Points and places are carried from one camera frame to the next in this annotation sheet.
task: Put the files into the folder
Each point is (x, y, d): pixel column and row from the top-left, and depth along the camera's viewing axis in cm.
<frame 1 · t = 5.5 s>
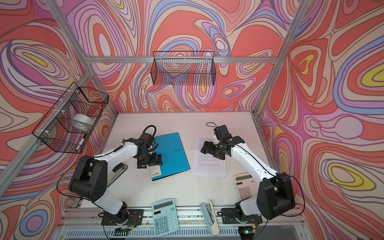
left hand: (157, 164, 89), fingers open
right hand: (208, 155, 83), fingers open
white printed paper sheets: (207, 165, 93), on the table
teal clip folder: (174, 156, 98), on the table

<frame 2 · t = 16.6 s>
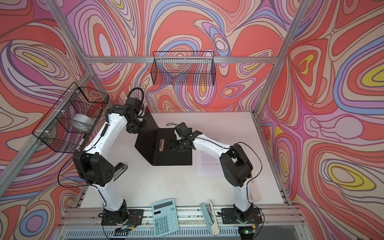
left hand: (145, 129, 85), fingers closed
right hand: (173, 150, 89), fingers open
teal clip folder: (160, 146, 101), on the table
the other named things where they were.

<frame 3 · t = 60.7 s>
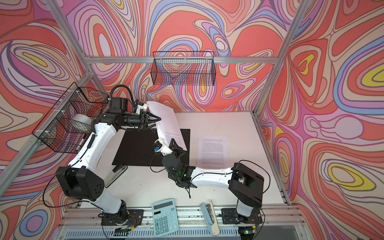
left hand: (159, 120, 72), fingers open
right hand: (175, 141, 77), fingers closed
white printed sheet: (168, 126, 79), point 27 cm above the table
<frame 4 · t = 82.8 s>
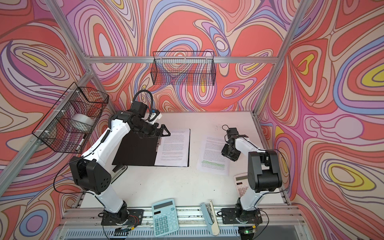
left hand: (164, 133, 80), fingers open
right hand: (227, 158, 93), fingers open
white printed sheet 2: (173, 150, 100), on the table
pink white calculator: (241, 182, 84), point 3 cm above the table
